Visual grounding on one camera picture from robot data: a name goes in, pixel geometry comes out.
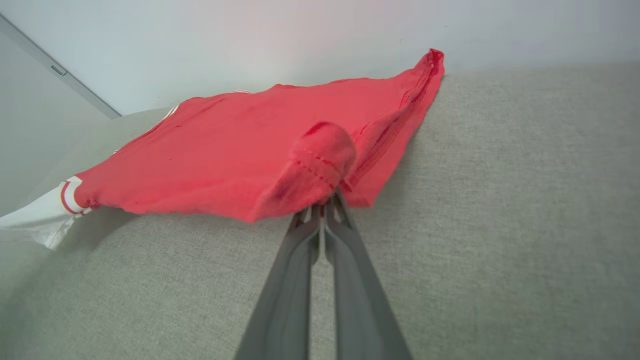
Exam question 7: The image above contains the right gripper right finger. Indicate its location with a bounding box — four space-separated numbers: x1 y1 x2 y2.
324 190 414 360

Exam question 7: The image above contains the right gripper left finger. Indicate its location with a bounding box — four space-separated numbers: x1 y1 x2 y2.
234 204 322 360

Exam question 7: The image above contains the red and white jersey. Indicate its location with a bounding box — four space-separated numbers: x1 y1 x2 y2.
0 48 446 251

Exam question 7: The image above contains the grey fabric sofa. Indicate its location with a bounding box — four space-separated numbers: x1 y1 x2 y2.
0 62 640 360

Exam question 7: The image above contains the grey wall trim strip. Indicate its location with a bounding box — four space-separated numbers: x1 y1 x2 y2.
0 14 122 120

